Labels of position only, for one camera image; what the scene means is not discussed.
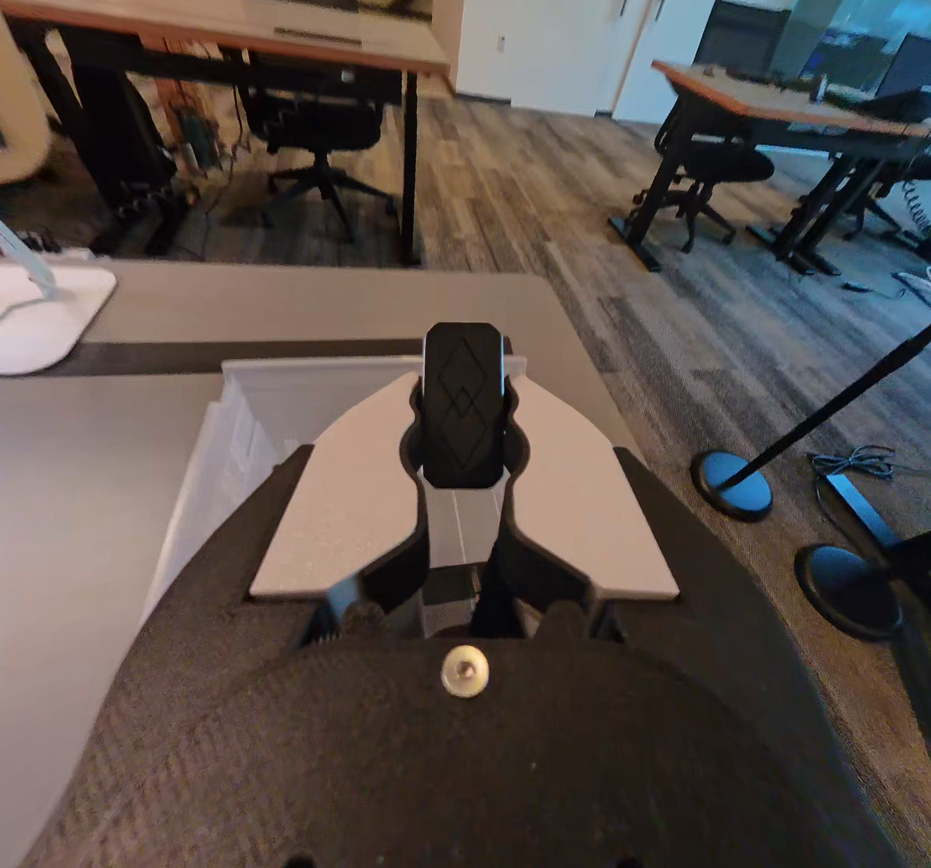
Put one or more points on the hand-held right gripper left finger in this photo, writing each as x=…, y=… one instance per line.
x=342, y=511

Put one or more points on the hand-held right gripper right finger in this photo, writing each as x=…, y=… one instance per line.
x=582, y=511

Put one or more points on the clear plastic bin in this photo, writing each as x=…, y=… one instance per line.
x=240, y=446

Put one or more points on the black round-base stand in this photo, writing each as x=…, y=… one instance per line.
x=731, y=486

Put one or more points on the black round stand base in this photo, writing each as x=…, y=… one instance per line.
x=847, y=591

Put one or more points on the black office chair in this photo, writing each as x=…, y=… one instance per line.
x=905, y=64
x=727, y=162
x=313, y=126

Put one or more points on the wooden desk with black legs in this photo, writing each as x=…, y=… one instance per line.
x=764, y=108

